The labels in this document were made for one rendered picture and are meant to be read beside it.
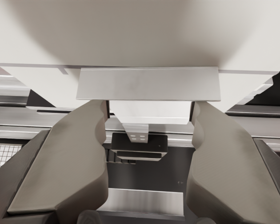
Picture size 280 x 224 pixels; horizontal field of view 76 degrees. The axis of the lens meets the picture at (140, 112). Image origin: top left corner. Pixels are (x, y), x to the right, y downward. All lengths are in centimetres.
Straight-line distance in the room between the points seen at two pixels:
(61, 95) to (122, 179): 56
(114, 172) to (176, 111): 55
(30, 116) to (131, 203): 40
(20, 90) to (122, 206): 19
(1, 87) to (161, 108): 21
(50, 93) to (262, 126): 46
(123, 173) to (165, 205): 51
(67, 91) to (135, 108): 6
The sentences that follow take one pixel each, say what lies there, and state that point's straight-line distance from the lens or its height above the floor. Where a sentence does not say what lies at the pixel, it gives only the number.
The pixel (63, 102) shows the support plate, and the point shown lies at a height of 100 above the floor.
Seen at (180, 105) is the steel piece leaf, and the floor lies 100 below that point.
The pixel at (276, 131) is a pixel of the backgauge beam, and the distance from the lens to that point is 54.
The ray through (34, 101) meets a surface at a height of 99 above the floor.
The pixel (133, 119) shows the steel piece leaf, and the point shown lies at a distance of 22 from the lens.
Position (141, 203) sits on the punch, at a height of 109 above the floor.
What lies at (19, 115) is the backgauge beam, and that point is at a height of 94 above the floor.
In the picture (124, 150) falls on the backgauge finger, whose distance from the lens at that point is 38.
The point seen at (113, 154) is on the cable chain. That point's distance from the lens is 58.
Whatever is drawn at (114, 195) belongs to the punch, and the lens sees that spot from 20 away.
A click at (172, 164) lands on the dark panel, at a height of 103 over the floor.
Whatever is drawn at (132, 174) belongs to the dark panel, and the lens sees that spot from 70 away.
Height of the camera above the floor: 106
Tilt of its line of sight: 18 degrees down
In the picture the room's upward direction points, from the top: 177 degrees counter-clockwise
